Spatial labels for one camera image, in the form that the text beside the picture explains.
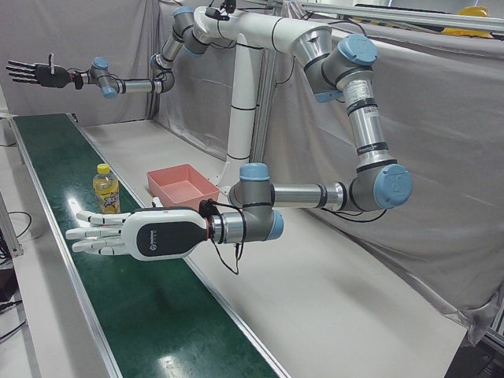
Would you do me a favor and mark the aluminium overhead beam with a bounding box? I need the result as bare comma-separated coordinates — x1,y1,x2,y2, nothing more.
275,0,504,33

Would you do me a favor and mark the aluminium table frame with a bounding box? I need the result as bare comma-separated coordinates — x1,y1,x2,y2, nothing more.
467,283,504,378

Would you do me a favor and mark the aluminium frame post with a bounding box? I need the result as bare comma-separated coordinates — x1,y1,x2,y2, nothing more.
0,191,21,260

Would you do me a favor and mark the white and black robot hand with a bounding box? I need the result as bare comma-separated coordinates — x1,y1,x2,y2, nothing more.
65,198,209,262

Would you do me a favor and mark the white robot torso stand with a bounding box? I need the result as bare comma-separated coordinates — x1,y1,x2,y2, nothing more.
192,6,335,196

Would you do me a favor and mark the yellow hard hat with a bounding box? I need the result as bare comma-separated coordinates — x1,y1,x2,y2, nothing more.
440,26,495,39
458,6,491,19

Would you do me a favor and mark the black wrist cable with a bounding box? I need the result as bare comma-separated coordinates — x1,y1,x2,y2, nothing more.
198,198,248,276

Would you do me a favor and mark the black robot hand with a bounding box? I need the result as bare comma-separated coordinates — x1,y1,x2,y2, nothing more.
6,54,76,90

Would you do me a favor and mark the black head camera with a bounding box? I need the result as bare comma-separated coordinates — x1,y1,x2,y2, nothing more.
204,6,231,22

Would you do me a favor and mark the green conveyor belt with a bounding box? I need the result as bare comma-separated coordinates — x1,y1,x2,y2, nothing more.
7,113,292,378

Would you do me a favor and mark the yellow drink bottle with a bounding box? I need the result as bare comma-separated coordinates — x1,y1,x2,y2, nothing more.
92,164,122,216

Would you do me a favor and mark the pink plastic basket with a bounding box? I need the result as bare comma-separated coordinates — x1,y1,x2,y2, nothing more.
146,164,221,210

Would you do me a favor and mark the black equipment box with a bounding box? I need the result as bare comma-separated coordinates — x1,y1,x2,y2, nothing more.
0,261,17,303

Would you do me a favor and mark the black floor cable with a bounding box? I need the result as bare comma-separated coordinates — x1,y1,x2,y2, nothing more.
0,298,28,344
0,211,33,242

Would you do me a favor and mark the grey draped cloth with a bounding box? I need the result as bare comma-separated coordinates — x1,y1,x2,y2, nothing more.
155,0,504,347

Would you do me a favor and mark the grey backdrop curtain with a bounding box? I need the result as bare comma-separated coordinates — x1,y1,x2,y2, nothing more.
0,0,178,128

